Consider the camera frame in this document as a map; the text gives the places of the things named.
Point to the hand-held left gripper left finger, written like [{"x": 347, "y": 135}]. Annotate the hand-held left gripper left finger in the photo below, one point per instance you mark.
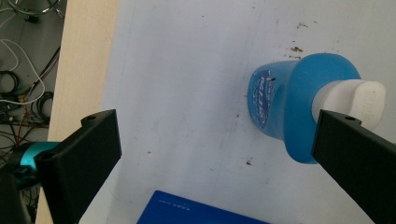
[{"x": 79, "y": 161}]

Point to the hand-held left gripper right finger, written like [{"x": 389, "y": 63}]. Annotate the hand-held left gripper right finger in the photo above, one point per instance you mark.
[{"x": 358, "y": 158}]

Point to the blue bottle with white cap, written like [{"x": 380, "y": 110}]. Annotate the blue bottle with white cap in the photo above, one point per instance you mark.
[{"x": 292, "y": 102}]

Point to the blue flat box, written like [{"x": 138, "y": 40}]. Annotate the blue flat box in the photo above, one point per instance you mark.
[{"x": 190, "y": 210}]

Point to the white table cover sheet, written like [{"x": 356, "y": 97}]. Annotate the white table cover sheet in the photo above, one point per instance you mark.
[{"x": 224, "y": 93}]

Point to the chrome metal stand base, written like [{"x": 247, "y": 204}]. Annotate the chrome metal stand base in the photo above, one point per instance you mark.
[{"x": 34, "y": 7}]

